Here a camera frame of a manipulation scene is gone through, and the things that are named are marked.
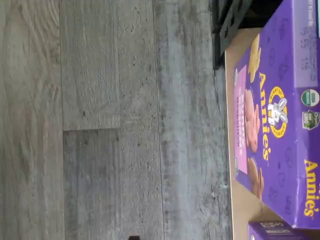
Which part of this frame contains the wooden shelf board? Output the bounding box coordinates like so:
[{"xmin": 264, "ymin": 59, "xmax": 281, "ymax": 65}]
[{"xmin": 224, "ymin": 26, "xmax": 320, "ymax": 240}]

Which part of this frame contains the purple box pink patch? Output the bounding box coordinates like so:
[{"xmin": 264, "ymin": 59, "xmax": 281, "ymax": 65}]
[{"xmin": 232, "ymin": 0, "xmax": 320, "ymax": 230}]

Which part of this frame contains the black metal shelf frame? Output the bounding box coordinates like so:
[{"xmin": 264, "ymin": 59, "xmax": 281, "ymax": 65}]
[{"xmin": 210, "ymin": 0, "xmax": 286, "ymax": 71}]

